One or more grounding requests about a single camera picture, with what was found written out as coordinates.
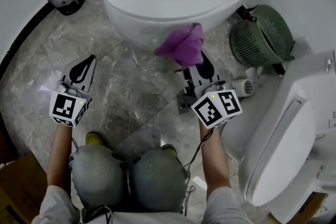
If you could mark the white toilet with flat lid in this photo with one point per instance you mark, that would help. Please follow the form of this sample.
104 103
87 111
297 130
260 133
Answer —
283 133

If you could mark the person's leg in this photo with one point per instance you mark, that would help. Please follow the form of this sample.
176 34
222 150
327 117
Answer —
157 181
97 175

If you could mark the yellow left shoe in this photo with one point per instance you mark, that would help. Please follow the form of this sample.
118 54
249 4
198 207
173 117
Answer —
94 139

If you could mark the yellow right shoe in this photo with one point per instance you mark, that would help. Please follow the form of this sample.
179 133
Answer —
170 150

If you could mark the yellow shoe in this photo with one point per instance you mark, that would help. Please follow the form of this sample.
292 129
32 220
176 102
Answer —
170 150
94 139

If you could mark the purple cloth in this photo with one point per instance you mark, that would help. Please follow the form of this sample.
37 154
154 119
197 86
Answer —
187 46

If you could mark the person's left forearm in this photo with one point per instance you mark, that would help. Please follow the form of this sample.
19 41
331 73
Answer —
61 154

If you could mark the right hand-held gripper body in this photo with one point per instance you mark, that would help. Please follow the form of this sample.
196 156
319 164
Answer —
218 108

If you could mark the person's white shirt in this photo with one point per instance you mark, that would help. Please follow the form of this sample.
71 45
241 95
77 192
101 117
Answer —
56 208

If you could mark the person's right forearm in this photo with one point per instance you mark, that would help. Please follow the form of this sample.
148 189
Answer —
214 165

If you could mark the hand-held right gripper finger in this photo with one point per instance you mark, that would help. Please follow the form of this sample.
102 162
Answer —
193 76
210 70

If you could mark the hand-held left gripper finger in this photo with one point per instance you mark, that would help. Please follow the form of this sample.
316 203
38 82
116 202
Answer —
69 74
92 73

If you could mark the person's right leg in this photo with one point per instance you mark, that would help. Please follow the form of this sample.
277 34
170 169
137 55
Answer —
157 181

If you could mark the small white blower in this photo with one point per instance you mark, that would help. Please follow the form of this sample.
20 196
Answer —
244 86

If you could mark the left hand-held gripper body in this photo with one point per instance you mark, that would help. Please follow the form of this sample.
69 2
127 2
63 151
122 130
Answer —
64 108

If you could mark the brown cardboard box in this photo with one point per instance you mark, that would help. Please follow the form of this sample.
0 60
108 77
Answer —
19 186

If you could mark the green slatted fan heater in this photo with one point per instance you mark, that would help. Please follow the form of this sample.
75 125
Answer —
260 36

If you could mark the flat brown cardboard sheet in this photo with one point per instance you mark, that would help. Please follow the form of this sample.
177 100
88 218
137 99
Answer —
315 207

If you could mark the person's left leg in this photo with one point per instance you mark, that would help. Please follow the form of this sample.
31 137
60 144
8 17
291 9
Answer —
97 175

